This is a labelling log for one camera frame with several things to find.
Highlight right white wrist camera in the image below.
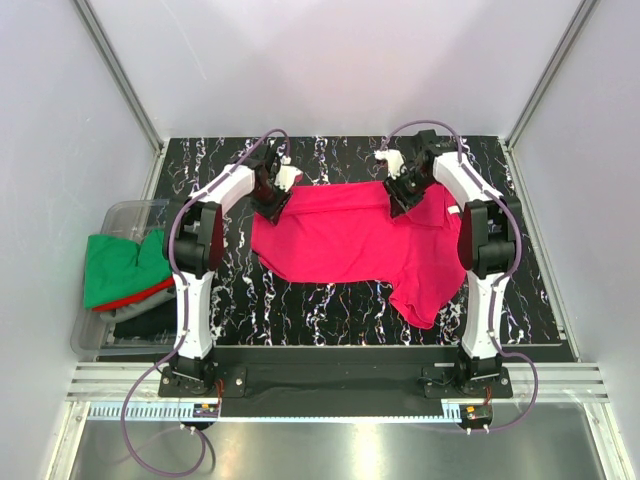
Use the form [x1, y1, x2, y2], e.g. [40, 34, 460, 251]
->
[374, 149, 406, 180]

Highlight aluminium frame post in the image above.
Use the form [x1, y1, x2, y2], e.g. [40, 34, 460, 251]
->
[504, 0, 599, 150]
[71, 0, 164, 155]

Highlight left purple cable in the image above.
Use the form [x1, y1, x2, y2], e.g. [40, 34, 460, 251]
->
[121, 128, 293, 476]

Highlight clear plastic bin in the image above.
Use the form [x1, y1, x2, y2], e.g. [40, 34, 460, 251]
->
[69, 197, 221, 359]

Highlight right aluminium frame post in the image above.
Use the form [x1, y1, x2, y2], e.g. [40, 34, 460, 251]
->
[504, 0, 599, 150]

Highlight white slotted cable duct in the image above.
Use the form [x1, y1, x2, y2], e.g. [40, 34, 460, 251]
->
[88, 400, 462, 424]

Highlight green t shirt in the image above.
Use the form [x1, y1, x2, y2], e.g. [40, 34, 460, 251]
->
[83, 229, 173, 309]

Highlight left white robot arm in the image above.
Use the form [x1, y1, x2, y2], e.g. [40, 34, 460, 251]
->
[162, 149, 301, 396]

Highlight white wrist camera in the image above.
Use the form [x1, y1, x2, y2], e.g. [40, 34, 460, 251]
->
[274, 156, 303, 192]
[374, 149, 406, 180]

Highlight grey t shirt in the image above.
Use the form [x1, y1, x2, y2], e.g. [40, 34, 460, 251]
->
[99, 287, 176, 323]

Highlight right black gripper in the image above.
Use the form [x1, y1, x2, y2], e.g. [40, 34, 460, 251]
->
[381, 169, 436, 220]

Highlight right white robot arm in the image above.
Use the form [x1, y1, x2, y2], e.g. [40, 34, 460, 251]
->
[375, 130, 522, 397]

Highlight pink t shirt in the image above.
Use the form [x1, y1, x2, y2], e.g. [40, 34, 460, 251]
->
[251, 181, 466, 329]

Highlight left aluminium frame post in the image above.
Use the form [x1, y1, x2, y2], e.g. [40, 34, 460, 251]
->
[71, 0, 164, 155]

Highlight red t shirt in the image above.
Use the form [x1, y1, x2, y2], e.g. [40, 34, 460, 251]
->
[91, 277, 175, 313]

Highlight black t shirt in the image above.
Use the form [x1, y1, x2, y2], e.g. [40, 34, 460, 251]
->
[113, 299, 177, 342]

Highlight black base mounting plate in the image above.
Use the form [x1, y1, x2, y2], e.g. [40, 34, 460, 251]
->
[159, 346, 513, 421]

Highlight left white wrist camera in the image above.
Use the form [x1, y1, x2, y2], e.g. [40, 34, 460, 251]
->
[274, 156, 303, 192]

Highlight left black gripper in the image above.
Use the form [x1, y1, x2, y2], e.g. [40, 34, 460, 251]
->
[250, 178, 292, 225]

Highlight aluminium front rail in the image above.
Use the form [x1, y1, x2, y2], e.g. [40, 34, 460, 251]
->
[67, 362, 609, 403]

